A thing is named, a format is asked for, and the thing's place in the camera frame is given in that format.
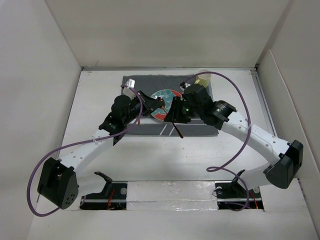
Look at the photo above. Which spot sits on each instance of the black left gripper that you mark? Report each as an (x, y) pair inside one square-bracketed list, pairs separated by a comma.
[(150, 104)]

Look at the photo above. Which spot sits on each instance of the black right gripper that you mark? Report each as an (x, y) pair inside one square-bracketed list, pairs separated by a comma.
[(174, 113)]

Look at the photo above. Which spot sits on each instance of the copper spoon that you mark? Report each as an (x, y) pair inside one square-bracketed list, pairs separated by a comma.
[(178, 131)]

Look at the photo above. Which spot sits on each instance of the yellow-green mug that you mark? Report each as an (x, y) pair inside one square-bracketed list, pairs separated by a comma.
[(204, 77)]

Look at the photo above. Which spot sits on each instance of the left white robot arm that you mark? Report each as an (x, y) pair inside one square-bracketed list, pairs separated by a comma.
[(60, 180)]

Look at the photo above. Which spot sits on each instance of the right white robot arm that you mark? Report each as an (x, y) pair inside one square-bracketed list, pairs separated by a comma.
[(284, 159)]

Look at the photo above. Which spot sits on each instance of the white foam front board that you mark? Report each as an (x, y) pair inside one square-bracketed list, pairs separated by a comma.
[(194, 199)]

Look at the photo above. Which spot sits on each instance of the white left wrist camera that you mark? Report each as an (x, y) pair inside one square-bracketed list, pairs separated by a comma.
[(127, 90)]

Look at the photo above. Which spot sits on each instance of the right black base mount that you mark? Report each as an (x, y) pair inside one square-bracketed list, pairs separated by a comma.
[(232, 196)]

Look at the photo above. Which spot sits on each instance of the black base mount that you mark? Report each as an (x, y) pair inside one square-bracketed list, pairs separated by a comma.
[(232, 196), (110, 195)]

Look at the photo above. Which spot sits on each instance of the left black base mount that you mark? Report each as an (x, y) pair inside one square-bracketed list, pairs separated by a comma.
[(110, 195)]

